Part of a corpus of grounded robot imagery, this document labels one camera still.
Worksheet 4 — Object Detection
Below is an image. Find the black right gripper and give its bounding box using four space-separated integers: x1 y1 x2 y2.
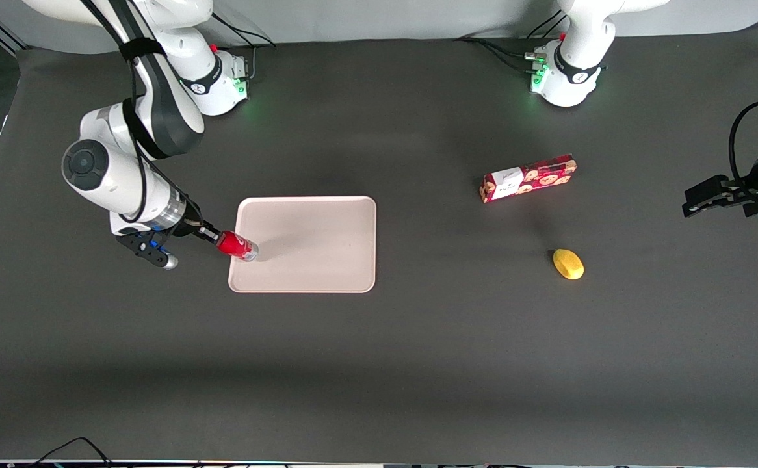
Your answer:
176 192 222 246

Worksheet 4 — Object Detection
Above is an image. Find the red coke bottle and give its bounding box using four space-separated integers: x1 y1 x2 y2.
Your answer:
215 230 259 263

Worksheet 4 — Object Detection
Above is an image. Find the pale pink plastic tray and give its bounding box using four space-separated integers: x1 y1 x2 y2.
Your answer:
228 196 378 294

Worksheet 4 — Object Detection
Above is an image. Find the yellow lemon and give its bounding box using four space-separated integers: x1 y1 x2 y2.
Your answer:
553 248 585 281

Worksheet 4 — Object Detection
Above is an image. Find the red cookie box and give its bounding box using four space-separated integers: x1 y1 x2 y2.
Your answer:
480 153 578 204

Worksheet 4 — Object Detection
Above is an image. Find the dark grey table mat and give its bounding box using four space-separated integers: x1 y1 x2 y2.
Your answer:
0 23 758 466

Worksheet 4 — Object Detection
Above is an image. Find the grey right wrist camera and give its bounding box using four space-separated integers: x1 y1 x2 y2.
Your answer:
116 229 179 271

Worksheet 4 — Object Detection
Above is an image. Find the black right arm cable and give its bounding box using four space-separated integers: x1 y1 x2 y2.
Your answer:
80 0 159 225

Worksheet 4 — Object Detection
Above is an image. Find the black right base cable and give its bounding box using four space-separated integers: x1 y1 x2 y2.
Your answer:
209 13 278 82

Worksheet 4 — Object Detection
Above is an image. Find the black base cable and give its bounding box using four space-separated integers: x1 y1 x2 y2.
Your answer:
456 10 566 73
209 13 278 82

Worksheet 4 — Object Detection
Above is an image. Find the black table edge cable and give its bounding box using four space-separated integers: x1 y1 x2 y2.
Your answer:
28 437 114 468

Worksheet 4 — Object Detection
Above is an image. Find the black left base cable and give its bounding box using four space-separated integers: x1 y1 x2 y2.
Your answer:
456 10 566 73

